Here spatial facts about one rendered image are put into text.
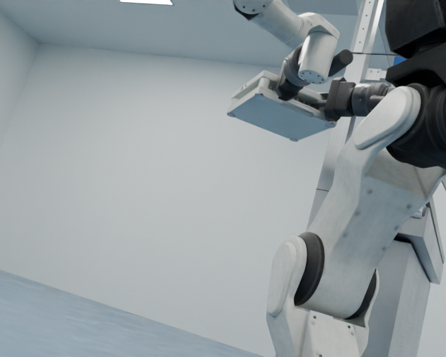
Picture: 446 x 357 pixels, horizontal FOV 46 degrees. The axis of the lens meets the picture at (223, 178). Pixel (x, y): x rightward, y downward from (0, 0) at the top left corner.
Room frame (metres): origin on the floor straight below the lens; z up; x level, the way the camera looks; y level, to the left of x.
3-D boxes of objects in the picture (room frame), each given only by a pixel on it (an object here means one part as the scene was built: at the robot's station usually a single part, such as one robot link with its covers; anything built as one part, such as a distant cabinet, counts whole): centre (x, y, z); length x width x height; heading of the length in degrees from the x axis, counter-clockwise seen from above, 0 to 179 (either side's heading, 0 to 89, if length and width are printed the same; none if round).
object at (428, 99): (0.83, -0.32, 0.86); 0.14 x 0.13 x 0.12; 109
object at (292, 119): (1.46, -0.11, 1.03); 0.24 x 0.24 x 0.02; 17
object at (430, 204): (2.20, -0.95, 0.96); 1.32 x 0.02 x 0.03; 152
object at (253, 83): (1.46, -0.11, 1.07); 0.25 x 0.24 x 0.02; 107
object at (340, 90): (1.31, -0.27, 1.07); 0.12 x 0.10 x 0.13; 50
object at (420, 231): (2.27, -0.83, 0.88); 1.30 x 0.29 x 0.10; 152
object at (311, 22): (1.07, -0.10, 1.08); 0.13 x 0.07 x 0.09; 127
